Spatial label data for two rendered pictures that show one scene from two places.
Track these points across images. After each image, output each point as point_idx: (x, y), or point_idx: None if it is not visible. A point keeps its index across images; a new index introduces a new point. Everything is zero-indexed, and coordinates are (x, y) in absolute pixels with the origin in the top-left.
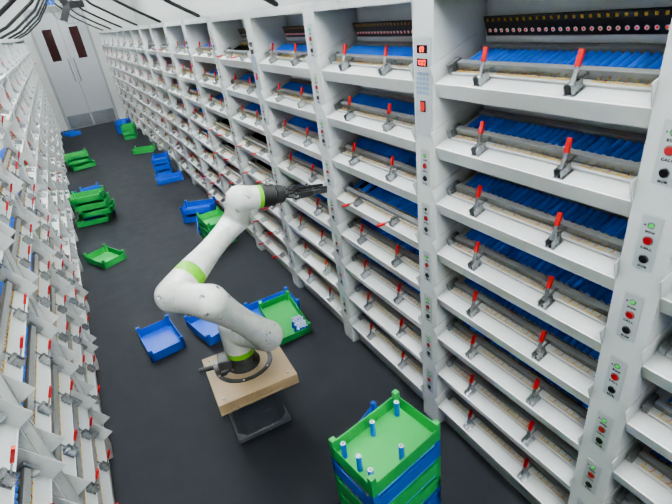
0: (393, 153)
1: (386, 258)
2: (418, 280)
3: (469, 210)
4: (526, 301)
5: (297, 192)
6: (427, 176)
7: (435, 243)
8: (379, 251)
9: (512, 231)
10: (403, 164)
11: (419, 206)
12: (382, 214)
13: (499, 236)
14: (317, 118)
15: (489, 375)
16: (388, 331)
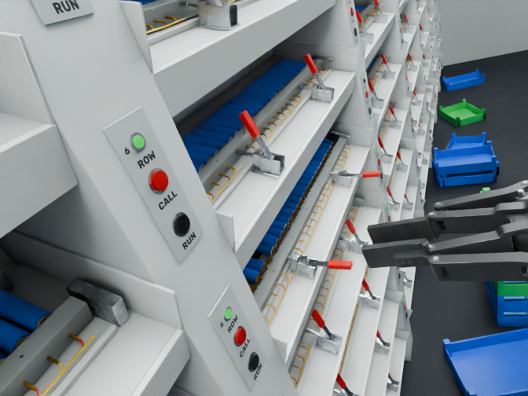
0: (249, 102)
1: (354, 269)
2: (382, 199)
3: (372, 35)
4: (394, 83)
5: (513, 190)
6: (355, 27)
7: (375, 115)
8: (342, 290)
9: (378, 31)
10: (293, 81)
11: (360, 86)
12: (325, 207)
13: (379, 44)
14: (86, 142)
15: (402, 192)
16: (388, 372)
